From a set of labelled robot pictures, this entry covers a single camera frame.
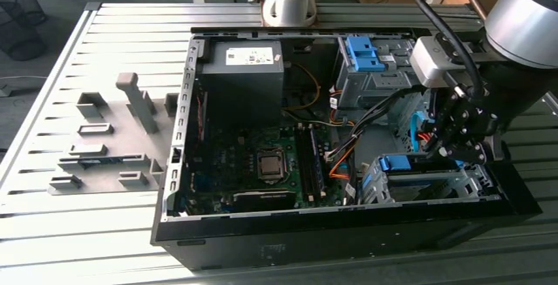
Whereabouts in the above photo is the black cable bundle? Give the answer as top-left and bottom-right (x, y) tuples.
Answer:
(346, 85), (432, 139)

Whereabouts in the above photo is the grey metal drive cage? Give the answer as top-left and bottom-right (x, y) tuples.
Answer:
(336, 36), (432, 111)

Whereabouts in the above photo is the silver CPU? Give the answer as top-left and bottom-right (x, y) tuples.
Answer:
(261, 156), (283, 174)

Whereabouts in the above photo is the yellow wire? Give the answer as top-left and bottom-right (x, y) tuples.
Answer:
(283, 62), (322, 112)

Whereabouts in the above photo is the black PC case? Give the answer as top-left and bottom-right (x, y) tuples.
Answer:
(150, 26), (544, 271)

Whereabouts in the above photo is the grey parts rack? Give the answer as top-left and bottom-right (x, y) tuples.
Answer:
(47, 71), (181, 197)

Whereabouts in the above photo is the green motherboard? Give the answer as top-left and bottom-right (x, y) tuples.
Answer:
(185, 121), (353, 216)

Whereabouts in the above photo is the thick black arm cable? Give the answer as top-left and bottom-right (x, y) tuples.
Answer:
(404, 0), (489, 99)

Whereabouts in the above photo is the white floor cable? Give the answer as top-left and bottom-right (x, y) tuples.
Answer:
(0, 75), (50, 85)

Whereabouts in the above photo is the RAM stick in slot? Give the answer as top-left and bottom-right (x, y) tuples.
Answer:
(307, 124), (329, 199)

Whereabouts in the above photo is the blue data wire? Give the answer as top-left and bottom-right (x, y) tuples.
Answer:
(409, 110), (428, 152)

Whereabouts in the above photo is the black graphics card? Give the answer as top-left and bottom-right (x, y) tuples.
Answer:
(233, 189), (298, 212)

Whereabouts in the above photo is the grey power supply unit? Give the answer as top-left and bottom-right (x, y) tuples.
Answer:
(198, 39), (287, 126)

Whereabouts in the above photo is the black mesh waste basket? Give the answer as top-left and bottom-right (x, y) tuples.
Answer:
(0, 0), (49, 62)

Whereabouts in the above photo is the blue plastic drive latch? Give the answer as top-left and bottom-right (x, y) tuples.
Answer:
(346, 36), (389, 73)

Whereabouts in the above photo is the hard disk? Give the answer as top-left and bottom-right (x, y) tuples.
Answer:
(361, 154), (464, 203)

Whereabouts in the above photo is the RAM stick with blue label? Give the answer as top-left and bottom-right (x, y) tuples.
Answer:
(77, 156), (133, 165)

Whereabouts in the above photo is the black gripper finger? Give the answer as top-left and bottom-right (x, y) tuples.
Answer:
(425, 84), (474, 160)
(438, 105), (502, 165)

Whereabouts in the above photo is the grey metal disk bay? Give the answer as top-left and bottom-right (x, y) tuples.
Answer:
(358, 150), (494, 205)

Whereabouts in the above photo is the orange wire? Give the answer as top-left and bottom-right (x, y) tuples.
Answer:
(326, 134), (364, 180)

